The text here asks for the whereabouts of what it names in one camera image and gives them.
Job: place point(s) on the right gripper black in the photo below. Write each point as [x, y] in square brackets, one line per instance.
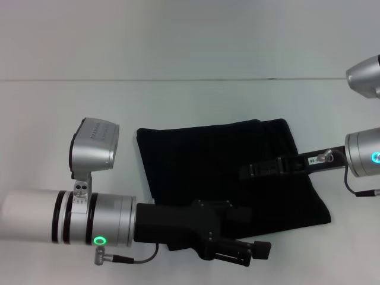
[311, 163]

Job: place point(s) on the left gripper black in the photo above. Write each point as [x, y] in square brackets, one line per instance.
[178, 222]

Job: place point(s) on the black shirt with white print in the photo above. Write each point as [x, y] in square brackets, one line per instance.
[222, 166]

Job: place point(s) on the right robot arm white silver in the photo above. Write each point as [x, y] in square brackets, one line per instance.
[365, 151]

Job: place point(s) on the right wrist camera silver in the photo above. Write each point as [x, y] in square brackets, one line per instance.
[365, 77]

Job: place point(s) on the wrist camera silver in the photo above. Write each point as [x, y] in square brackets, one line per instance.
[92, 148]
[365, 77]

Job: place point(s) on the left camera silver mount bracket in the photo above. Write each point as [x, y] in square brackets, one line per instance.
[82, 190]

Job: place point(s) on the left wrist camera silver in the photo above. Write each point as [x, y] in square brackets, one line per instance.
[92, 148]

